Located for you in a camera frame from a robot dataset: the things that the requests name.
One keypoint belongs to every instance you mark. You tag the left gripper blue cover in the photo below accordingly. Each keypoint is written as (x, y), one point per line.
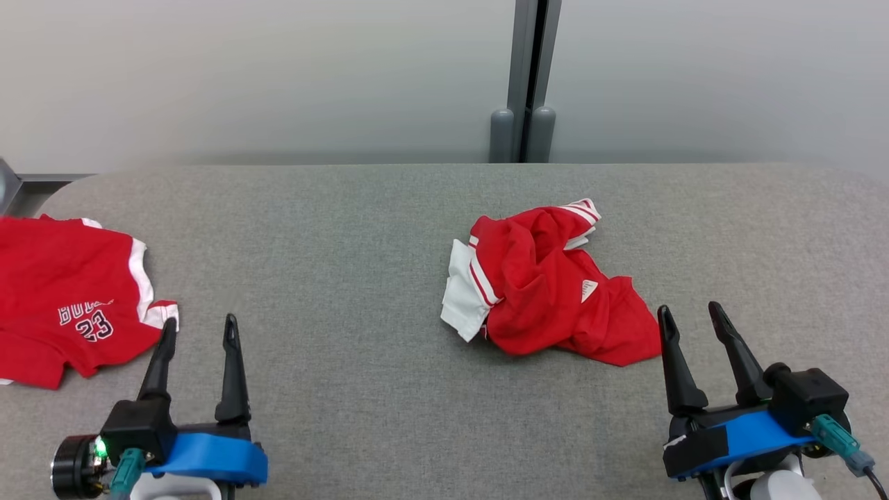
(208, 455)

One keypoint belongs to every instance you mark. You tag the grey metal floor rail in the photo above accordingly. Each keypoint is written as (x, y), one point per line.
(48, 178)

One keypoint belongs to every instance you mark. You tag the red shorts white side stripe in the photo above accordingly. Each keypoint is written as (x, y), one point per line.
(55, 278)

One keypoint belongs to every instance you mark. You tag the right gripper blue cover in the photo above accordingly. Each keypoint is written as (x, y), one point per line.
(743, 434)

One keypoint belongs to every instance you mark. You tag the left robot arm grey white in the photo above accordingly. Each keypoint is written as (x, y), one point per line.
(167, 489)

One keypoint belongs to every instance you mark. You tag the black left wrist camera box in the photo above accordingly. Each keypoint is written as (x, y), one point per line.
(135, 423)

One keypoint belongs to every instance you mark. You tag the grey cylindrical post bumper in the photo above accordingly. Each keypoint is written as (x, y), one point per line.
(501, 135)
(541, 135)

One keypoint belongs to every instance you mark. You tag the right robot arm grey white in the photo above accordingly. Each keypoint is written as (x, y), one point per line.
(778, 487)

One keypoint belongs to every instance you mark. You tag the red jersey shirt white sleeves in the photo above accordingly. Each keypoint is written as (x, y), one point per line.
(542, 292)

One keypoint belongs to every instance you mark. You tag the grey metal wall post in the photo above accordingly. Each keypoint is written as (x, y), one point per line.
(522, 55)

